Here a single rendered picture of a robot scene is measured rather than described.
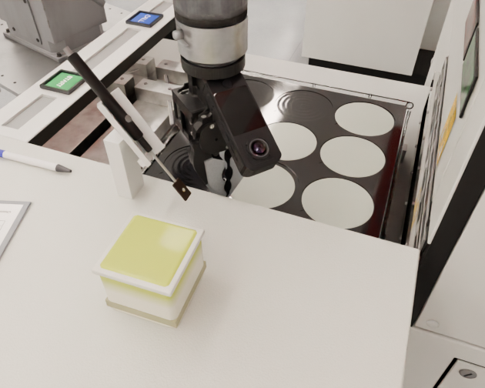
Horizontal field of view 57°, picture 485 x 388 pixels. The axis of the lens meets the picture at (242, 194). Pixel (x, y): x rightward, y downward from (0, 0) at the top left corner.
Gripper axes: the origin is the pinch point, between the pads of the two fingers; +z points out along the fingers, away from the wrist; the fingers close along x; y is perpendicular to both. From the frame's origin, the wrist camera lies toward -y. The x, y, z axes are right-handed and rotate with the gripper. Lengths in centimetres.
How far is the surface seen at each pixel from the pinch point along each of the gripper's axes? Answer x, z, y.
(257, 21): -142, 91, 227
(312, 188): -12.0, 1.3, -3.6
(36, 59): 14, 9, 72
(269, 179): -7.6, 1.3, 0.9
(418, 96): -54, 9, 15
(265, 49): -124, 91, 188
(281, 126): -16.2, 1.3, 11.2
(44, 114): 17.9, -4.7, 24.3
